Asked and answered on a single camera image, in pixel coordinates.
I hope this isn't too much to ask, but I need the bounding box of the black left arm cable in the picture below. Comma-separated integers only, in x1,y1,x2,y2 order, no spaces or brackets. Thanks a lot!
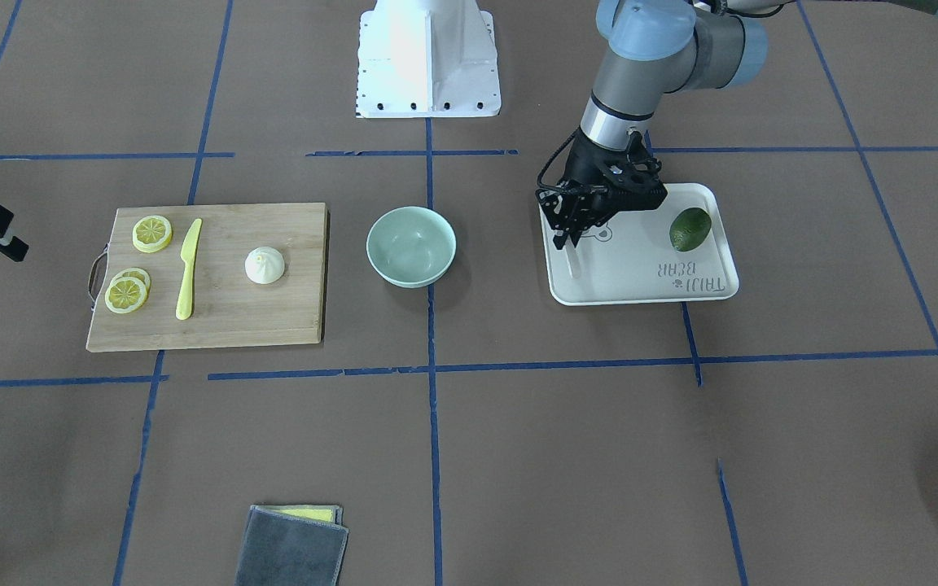
537,130,584,200

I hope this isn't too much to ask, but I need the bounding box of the white bear tray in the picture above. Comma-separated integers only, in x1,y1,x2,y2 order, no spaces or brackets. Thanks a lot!
540,183,740,305

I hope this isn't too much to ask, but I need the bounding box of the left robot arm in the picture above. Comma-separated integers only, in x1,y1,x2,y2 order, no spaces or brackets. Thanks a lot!
536,1,784,250

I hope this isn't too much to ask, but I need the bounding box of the white steamed bun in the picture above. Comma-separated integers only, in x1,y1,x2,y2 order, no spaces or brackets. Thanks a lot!
244,247,286,285

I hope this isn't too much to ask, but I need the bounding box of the grey folded cloth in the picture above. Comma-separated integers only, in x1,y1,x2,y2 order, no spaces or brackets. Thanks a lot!
234,505,348,585

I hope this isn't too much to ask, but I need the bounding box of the green avocado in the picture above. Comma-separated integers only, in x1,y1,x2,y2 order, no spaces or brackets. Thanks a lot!
668,207,712,252

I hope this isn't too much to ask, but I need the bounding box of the light green bowl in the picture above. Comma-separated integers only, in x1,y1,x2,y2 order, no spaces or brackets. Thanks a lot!
366,205,458,289

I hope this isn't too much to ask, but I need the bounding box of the yellow sponge cloth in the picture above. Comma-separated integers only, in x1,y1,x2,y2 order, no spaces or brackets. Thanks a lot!
265,504,343,524

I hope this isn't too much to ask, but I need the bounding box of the bamboo cutting board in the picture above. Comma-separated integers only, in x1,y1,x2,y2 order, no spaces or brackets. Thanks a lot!
86,203,329,352

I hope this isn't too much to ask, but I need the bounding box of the lemon slice upper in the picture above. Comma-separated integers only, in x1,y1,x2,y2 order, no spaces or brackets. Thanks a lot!
131,215,173,255

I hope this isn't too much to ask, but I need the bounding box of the lemon slice stacked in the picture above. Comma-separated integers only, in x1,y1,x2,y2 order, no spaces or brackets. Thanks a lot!
109,267,151,290
103,277,148,314

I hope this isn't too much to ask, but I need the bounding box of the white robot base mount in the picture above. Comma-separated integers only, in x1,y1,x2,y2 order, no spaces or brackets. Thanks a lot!
355,1,502,119

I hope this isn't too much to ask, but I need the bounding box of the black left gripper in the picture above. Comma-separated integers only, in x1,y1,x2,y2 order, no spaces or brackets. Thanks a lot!
536,129,668,250

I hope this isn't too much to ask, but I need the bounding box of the white ceramic spoon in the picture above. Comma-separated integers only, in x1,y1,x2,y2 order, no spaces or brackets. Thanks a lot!
563,245,581,279

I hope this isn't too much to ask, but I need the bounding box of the lemon slice top stacked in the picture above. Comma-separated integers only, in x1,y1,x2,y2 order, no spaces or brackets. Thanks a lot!
103,277,148,314

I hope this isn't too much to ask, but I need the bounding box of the yellow plastic knife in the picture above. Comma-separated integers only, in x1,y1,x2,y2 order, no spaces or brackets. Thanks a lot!
175,218,204,321

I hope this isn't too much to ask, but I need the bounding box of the lemon slice bottom stacked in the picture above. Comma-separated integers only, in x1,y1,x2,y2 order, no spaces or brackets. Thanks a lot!
109,267,151,290

